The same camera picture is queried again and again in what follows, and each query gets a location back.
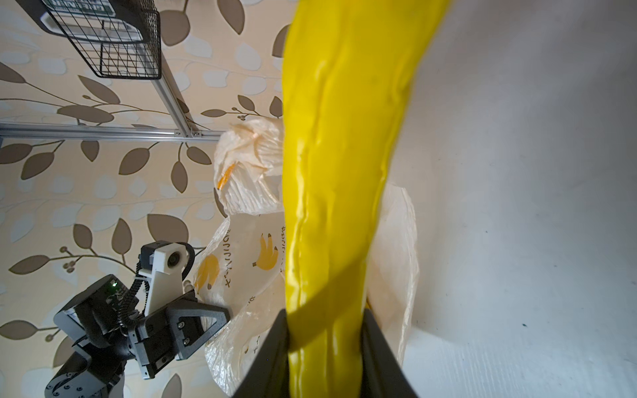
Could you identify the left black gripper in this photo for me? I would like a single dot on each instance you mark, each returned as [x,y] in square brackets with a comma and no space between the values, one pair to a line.
[101,350]

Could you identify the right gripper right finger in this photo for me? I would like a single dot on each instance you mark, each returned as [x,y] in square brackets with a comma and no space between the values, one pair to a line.
[382,375]

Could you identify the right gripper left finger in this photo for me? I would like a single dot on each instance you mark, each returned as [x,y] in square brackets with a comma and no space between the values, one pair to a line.
[269,373]

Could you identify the banana print plastic bag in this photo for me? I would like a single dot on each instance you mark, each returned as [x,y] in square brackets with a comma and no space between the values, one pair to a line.
[243,267]

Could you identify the green yellow pepper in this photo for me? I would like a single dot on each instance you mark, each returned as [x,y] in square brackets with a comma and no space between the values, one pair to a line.
[347,77]

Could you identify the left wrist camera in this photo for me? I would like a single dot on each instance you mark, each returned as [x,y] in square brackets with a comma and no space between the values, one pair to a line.
[164,265]

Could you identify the black wire basket centre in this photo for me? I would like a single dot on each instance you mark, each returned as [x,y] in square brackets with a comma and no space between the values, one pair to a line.
[141,61]

